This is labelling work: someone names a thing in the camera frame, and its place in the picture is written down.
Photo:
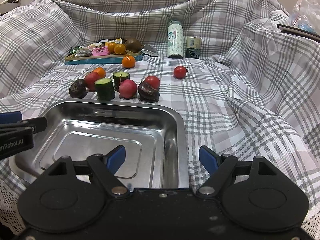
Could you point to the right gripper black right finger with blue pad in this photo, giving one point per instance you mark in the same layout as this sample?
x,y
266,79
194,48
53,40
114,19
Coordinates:
x,y
220,169

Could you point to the orange in tray left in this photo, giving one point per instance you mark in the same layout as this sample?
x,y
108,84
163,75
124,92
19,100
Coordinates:
x,y
111,47

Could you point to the red tomato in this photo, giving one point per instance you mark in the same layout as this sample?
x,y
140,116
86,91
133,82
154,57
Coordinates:
x,y
153,81
180,72

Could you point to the stainless steel tray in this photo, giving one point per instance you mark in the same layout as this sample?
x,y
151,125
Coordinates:
x,y
153,137

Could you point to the silver foil packet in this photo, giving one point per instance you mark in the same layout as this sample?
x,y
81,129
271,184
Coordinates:
x,y
149,50

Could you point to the green drink can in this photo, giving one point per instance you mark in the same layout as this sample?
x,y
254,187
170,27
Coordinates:
x,y
193,47

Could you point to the orange in tray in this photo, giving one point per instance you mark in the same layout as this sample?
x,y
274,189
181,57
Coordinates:
x,y
119,49
111,47

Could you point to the blue snack tray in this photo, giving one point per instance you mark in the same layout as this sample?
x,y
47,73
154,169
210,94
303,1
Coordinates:
x,y
108,59

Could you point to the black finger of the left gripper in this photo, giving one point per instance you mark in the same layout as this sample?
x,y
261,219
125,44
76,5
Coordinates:
x,y
37,124

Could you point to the yellow black snack packet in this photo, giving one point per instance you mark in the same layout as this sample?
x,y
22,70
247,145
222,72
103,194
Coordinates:
x,y
106,42

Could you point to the pink radish right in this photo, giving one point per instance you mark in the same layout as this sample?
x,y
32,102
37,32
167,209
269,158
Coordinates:
x,y
127,89

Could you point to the pink snack packet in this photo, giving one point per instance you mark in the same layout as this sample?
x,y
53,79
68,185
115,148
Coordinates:
x,y
100,51

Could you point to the dark dried fruit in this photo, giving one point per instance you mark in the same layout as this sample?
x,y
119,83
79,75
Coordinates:
x,y
147,92
78,89

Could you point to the small orange near radish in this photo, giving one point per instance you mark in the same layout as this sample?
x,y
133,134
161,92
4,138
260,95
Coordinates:
x,y
101,72

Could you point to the clear plastic bag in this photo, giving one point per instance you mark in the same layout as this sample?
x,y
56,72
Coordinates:
x,y
306,16

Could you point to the cucumber piece front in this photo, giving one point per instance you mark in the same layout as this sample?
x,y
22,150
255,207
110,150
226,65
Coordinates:
x,y
105,89

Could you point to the brown round fruit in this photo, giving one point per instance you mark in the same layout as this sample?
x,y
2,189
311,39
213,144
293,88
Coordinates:
x,y
133,45

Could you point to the green snack packet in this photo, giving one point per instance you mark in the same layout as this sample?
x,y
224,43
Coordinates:
x,y
80,51

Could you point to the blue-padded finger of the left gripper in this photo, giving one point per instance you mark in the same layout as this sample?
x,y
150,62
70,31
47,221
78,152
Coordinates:
x,y
10,117

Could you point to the red radish left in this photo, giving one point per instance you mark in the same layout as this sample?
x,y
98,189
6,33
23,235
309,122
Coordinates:
x,y
90,80

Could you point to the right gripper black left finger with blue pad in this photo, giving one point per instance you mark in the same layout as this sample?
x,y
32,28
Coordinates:
x,y
103,169

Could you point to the grey plaid cloth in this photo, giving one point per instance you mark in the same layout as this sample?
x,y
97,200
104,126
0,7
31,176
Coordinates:
x,y
253,91

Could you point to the black flat device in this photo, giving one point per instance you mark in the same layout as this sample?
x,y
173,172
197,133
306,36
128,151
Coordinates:
x,y
298,32

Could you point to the orange in tray right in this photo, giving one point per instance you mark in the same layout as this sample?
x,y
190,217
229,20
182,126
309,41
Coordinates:
x,y
119,49

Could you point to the cucumber piece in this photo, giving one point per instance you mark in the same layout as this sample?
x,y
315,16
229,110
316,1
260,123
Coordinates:
x,y
119,77
105,89

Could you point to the cucumber piece back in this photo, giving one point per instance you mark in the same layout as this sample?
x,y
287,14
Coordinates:
x,y
119,77

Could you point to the orange before blue tray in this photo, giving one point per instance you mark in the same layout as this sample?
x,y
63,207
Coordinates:
x,y
128,61

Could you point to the white cartoon bottle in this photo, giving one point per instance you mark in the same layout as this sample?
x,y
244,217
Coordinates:
x,y
175,48

